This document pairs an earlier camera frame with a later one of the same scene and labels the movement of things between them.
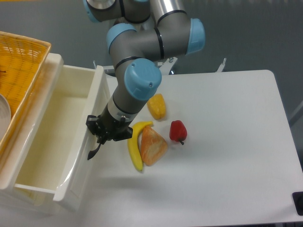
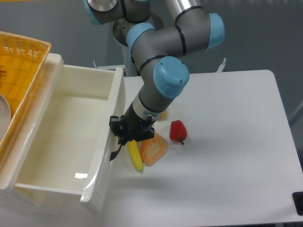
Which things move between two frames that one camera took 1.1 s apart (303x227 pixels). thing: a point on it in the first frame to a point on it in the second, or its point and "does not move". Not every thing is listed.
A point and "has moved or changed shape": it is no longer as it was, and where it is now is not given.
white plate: x=5 y=116 does not move
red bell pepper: x=178 y=131 does not move
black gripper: x=108 y=128 to x=131 y=123
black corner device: x=298 y=199 does not move
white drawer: x=56 y=158 has moved or changed shape
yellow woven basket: x=22 y=58 does not move
